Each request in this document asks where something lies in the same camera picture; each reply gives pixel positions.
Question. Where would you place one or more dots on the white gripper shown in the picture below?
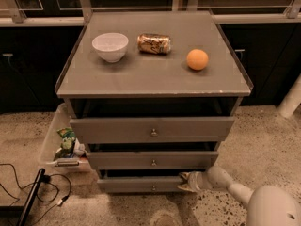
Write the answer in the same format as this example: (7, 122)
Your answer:
(198, 181)

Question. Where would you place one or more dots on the grey bottom drawer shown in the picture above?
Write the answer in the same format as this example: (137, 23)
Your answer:
(140, 181)

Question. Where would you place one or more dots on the grey drawer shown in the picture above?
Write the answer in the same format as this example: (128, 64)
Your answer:
(140, 181)
(151, 130)
(152, 160)

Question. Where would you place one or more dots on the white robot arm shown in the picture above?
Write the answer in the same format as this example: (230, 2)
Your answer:
(265, 206)

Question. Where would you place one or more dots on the grey middle drawer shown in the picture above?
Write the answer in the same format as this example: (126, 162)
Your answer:
(152, 160)

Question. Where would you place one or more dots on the grey top drawer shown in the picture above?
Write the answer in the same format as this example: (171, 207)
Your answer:
(151, 130)

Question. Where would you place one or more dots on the grey drawer cabinet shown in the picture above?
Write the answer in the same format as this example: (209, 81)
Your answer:
(147, 85)

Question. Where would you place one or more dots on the orange fruit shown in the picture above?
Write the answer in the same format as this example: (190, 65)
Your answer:
(197, 59)

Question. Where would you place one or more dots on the green snack bag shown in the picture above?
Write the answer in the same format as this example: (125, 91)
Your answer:
(66, 147)

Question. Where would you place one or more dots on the clear plastic storage bin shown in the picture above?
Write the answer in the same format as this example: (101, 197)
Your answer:
(51, 145)

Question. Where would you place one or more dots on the crushed gold soda can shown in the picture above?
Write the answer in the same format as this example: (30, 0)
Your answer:
(154, 43)

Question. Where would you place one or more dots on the black flat bar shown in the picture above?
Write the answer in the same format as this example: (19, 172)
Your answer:
(31, 197)

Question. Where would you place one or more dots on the white ceramic bowl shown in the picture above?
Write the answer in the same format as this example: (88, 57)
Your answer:
(110, 47)

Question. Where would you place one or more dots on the white post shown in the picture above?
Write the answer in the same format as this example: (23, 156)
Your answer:
(292, 100)

